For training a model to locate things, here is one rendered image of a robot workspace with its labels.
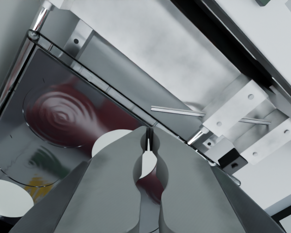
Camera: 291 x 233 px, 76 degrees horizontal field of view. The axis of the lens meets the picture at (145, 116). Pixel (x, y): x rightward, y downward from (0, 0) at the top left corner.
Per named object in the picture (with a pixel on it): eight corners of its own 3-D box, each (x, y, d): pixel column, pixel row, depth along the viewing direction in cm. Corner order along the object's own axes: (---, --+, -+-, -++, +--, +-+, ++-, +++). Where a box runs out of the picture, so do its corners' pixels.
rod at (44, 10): (41, 37, 22) (35, 38, 21) (30, 29, 22) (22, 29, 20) (59, 2, 20) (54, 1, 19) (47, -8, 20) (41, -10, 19)
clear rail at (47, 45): (233, 183, 33) (237, 190, 31) (28, 35, 22) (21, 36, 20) (240, 179, 32) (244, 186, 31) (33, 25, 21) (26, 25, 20)
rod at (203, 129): (187, 144, 29) (189, 150, 28) (181, 139, 29) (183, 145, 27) (210, 125, 27) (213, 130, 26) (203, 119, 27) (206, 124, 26)
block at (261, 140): (245, 153, 31) (254, 166, 28) (231, 143, 30) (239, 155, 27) (289, 121, 28) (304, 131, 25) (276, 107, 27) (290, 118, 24)
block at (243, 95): (212, 127, 28) (219, 138, 26) (197, 114, 27) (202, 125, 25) (257, 88, 25) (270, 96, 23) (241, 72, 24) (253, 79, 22)
